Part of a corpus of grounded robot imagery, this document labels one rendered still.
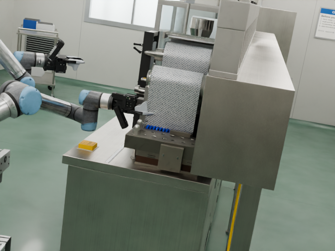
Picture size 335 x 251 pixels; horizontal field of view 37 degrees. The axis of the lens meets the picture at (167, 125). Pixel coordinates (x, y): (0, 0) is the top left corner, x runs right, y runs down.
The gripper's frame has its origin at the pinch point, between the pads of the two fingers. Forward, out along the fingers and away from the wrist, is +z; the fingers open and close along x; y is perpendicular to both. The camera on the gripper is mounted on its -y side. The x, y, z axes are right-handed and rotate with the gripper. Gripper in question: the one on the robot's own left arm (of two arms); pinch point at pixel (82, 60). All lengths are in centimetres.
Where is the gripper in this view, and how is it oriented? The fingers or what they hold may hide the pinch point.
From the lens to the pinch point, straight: 276.0
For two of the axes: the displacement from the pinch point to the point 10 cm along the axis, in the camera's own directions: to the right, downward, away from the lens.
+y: -2.0, 9.1, 3.7
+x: 3.6, 4.2, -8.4
